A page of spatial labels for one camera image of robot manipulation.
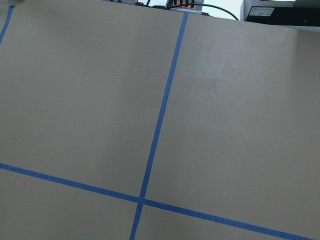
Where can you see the black box device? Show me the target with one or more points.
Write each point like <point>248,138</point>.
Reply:
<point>284,16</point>

